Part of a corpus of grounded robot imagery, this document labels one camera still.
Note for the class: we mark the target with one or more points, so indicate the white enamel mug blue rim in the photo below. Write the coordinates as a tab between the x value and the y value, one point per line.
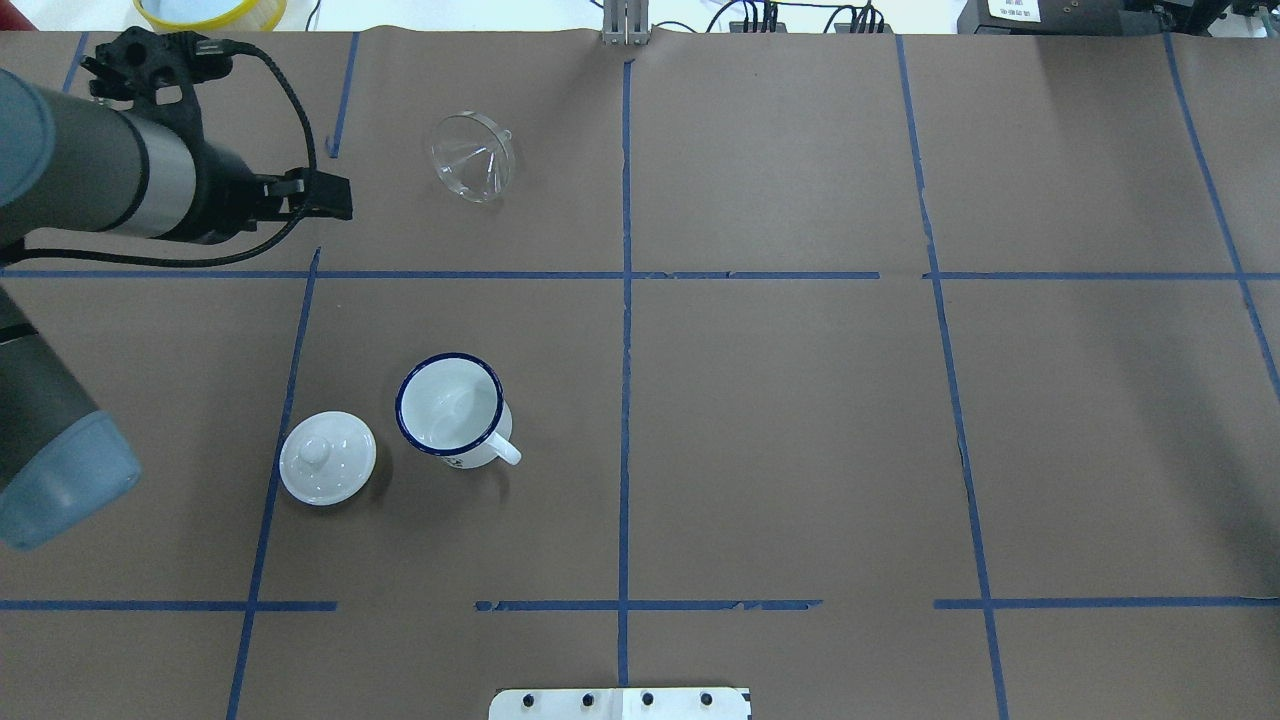
453	407

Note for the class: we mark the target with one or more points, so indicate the yellow rimmed round container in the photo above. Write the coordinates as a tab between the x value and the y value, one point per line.
201	16

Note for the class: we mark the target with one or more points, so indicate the clear plastic funnel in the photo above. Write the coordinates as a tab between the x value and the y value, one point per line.
473	156

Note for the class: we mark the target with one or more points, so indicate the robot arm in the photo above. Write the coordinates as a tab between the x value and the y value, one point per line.
70	164

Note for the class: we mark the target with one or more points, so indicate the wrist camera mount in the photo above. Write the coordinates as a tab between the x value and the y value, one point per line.
157	75

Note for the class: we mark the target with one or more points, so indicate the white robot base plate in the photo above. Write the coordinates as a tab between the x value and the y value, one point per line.
622	703

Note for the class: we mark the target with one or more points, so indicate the black computer box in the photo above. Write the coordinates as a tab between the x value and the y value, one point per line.
1089	18

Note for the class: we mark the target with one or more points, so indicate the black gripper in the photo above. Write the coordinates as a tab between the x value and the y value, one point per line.
222	194

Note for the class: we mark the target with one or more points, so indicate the white ceramic lid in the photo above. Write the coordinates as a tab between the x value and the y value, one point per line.
327	458

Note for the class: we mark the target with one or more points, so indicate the aluminium frame post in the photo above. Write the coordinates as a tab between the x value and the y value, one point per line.
625	22

